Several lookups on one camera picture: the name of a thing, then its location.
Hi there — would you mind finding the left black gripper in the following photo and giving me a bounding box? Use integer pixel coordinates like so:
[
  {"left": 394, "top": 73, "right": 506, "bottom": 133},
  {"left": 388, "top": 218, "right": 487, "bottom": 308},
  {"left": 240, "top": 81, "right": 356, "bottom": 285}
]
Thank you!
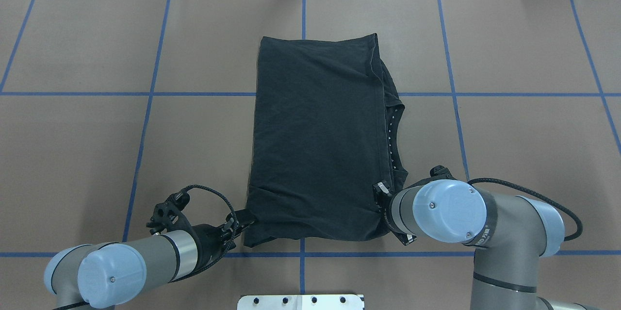
[{"left": 147, "top": 193, "right": 258, "bottom": 257}]

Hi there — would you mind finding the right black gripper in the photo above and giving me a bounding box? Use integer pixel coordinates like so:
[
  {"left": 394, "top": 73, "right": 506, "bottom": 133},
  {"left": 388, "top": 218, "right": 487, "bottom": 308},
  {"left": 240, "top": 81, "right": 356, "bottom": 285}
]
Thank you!
[{"left": 373, "top": 181, "right": 417, "bottom": 246}]

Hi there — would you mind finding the black printed t-shirt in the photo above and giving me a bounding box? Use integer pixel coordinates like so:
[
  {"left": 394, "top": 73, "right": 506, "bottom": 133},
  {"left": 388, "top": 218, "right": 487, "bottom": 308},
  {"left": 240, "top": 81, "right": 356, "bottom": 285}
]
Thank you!
[{"left": 244, "top": 33, "right": 408, "bottom": 248}]

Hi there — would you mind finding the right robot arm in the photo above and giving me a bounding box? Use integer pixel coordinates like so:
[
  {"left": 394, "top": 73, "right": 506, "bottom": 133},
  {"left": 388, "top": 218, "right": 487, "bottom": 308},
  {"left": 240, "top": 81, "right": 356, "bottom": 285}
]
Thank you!
[{"left": 374, "top": 175, "right": 590, "bottom": 310}]

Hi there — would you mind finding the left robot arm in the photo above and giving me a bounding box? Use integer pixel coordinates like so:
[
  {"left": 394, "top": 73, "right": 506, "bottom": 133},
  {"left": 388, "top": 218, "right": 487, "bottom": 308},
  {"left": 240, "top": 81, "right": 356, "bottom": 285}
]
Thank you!
[{"left": 44, "top": 186, "right": 257, "bottom": 310}]

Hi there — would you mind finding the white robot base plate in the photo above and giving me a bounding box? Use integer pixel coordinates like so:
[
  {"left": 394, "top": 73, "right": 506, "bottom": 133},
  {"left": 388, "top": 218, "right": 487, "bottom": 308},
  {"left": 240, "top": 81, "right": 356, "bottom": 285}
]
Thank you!
[{"left": 237, "top": 294, "right": 366, "bottom": 310}]

